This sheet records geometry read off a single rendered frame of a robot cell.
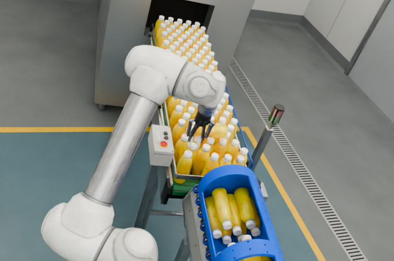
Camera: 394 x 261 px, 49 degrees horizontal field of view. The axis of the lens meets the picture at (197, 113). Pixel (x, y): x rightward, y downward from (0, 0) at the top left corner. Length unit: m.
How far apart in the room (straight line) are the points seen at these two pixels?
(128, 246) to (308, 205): 2.68
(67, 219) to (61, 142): 2.25
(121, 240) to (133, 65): 0.56
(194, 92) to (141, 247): 0.51
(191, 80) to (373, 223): 3.03
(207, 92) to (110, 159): 0.38
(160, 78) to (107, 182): 0.38
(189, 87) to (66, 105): 2.75
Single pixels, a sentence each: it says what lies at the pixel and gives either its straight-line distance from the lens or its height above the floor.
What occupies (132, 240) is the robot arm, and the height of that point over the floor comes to 1.38.
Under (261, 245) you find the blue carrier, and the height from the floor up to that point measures 1.23.
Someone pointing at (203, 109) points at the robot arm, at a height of 1.35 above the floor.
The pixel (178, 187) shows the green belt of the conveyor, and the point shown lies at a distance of 2.27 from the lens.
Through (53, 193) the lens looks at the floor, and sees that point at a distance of 3.32.
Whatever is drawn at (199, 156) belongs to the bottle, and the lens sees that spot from 2.27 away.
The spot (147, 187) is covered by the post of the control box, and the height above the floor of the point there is 0.75.
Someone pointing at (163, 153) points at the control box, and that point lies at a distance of 2.14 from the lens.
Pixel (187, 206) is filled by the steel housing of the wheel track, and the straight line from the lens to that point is 2.24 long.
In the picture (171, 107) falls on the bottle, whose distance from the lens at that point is 2.56.
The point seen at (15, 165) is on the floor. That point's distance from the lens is 3.50.
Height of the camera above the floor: 2.52
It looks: 36 degrees down
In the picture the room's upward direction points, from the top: 19 degrees clockwise
